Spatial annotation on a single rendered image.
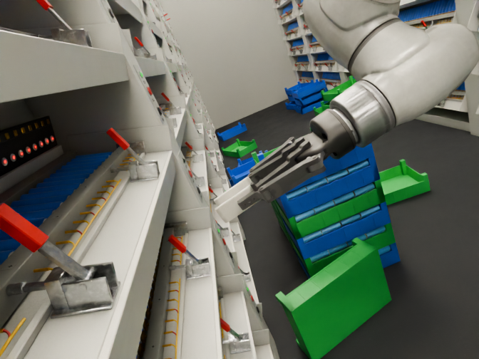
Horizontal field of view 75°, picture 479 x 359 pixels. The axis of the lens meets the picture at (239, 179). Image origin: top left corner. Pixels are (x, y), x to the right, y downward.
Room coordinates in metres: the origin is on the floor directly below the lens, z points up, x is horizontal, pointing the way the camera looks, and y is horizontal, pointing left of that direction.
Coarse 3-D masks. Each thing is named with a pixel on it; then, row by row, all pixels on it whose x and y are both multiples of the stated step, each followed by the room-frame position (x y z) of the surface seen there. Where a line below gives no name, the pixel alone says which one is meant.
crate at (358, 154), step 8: (352, 152) 0.81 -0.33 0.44; (360, 152) 0.81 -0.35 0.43; (368, 152) 0.81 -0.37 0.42; (328, 160) 0.81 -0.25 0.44; (336, 160) 0.81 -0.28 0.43; (344, 160) 0.81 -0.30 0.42; (352, 160) 0.81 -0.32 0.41; (360, 160) 0.81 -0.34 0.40; (328, 168) 0.81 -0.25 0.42; (336, 168) 0.81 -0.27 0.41; (320, 176) 0.81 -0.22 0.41; (304, 184) 0.81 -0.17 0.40
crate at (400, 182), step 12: (396, 168) 1.30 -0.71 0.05; (408, 168) 1.25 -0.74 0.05; (384, 180) 1.31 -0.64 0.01; (396, 180) 1.26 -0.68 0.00; (408, 180) 1.22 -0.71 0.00; (420, 180) 1.16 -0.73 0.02; (384, 192) 1.21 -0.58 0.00; (396, 192) 1.11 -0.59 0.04; (408, 192) 1.11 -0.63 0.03; (420, 192) 1.10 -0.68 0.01
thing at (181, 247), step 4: (172, 236) 0.46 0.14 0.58; (168, 240) 0.46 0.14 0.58; (172, 240) 0.46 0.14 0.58; (176, 240) 0.46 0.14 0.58; (172, 244) 0.46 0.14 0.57; (176, 244) 0.46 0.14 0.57; (180, 244) 0.46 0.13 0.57; (180, 248) 0.46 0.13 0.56; (184, 248) 0.46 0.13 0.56; (184, 252) 0.46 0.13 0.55; (188, 252) 0.46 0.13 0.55; (188, 256) 0.46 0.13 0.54; (192, 256) 0.46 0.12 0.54; (192, 260) 0.46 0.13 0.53; (196, 260) 0.46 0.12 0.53; (192, 264) 0.46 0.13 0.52; (196, 264) 0.46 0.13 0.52
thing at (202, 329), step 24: (168, 216) 0.62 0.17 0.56; (192, 216) 0.62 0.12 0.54; (192, 240) 0.58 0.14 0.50; (192, 288) 0.42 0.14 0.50; (216, 288) 0.41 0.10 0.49; (168, 312) 0.38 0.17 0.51; (192, 312) 0.37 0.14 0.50; (216, 312) 0.36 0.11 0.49; (168, 336) 0.33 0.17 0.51; (192, 336) 0.33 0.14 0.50; (216, 336) 0.32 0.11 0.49
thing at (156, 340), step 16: (160, 256) 0.49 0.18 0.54; (160, 272) 0.45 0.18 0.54; (160, 288) 0.40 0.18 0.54; (160, 304) 0.37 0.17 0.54; (160, 320) 0.34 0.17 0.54; (160, 336) 0.31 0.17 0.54; (176, 336) 0.32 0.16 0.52; (144, 352) 0.29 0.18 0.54; (160, 352) 0.30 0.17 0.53; (176, 352) 0.30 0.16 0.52
